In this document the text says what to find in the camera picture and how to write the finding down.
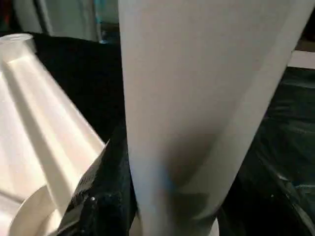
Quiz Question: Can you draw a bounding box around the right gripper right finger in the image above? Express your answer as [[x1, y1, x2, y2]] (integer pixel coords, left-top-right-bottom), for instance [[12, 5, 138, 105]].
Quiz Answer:
[[217, 160, 315, 236]]

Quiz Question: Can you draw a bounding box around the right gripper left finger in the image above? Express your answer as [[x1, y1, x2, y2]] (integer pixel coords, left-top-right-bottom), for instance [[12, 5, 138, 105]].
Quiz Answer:
[[57, 123, 139, 236]]

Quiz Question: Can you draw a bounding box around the white plastic table top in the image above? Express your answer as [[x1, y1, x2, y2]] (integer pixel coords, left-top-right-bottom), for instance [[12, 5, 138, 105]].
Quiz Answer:
[[0, 33, 107, 236]]

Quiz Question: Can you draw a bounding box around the white plastic table leg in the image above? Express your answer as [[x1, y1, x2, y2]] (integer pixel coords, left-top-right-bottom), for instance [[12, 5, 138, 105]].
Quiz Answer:
[[118, 0, 315, 236]]

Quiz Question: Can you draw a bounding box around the black work mat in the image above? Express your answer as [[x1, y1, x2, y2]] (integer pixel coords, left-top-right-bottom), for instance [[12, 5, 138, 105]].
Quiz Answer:
[[0, 32, 315, 236]]

